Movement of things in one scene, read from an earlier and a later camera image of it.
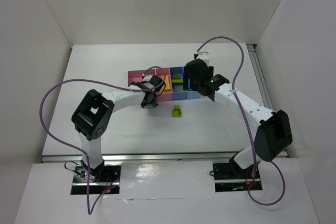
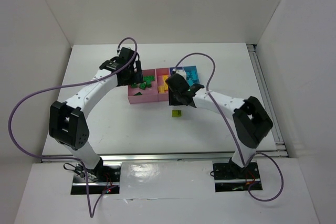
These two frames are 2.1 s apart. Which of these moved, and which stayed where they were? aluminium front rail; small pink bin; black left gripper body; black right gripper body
Moved: black right gripper body; black left gripper body
Stayed: aluminium front rail; small pink bin
